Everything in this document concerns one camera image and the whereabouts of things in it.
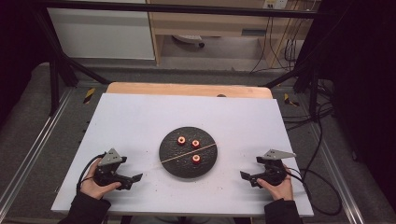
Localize person's right hand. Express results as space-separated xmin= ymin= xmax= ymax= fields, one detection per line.
xmin=256 ymin=164 xmax=294 ymax=202

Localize aluminium floor rail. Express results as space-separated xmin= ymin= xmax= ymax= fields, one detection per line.
xmin=0 ymin=88 xmax=75 ymax=213
xmin=310 ymin=122 xmax=366 ymax=224

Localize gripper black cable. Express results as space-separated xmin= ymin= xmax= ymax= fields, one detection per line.
xmin=285 ymin=166 xmax=344 ymax=217
xmin=76 ymin=153 xmax=107 ymax=196

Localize black round plate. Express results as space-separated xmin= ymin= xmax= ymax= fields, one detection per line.
xmin=158 ymin=126 xmax=219 ymax=179

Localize black metal frame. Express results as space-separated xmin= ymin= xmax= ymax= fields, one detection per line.
xmin=31 ymin=0 xmax=337 ymax=117

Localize thin bamboo skewer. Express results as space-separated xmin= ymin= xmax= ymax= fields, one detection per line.
xmin=145 ymin=143 xmax=217 ymax=171

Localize yellow black floor tape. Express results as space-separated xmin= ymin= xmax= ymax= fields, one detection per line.
xmin=82 ymin=87 xmax=96 ymax=105
xmin=283 ymin=92 xmax=300 ymax=107

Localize wooden table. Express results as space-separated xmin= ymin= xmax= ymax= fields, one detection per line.
xmin=106 ymin=81 xmax=274 ymax=100

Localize light wooden desk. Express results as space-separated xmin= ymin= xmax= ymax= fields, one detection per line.
xmin=146 ymin=0 xmax=316 ymax=68

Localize white board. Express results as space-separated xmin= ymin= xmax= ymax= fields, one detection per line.
xmin=50 ymin=92 xmax=315 ymax=218

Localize black floor cables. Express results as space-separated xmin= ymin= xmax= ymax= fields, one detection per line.
xmin=281 ymin=78 xmax=335 ymax=175

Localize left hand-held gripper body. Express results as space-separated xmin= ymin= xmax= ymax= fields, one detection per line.
xmin=92 ymin=147 xmax=134 ymax=191

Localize hanging black cables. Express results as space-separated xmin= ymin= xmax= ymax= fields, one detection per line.
xmin=249 ymin=8 xmax=312 ymax=75

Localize person's left hand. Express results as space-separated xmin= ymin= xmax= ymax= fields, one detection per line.
xmin=79 ymin=158 xmax=122 ymax=201

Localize white wall socket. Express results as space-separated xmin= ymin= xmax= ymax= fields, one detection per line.
xmin=262 ymin=0 xmax=289 ymax=10

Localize white cabinet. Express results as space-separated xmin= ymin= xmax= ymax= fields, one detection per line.
xmin=47 ymin=0 xmax=156 ymax=61

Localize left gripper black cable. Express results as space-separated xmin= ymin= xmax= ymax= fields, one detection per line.
xmin=76 ymin=153 xmax=107 ymax=196

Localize white chair base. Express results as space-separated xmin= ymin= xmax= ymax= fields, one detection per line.
xmin=171 ymin=34 xmax=205 ymax=49

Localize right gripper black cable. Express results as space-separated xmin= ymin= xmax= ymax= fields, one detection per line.
xmin=285 ymin=166 xmax=344 ymax=217

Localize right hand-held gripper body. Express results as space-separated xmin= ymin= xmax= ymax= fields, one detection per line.
xmin=255 ymin=148 xmax=297 ymax=188

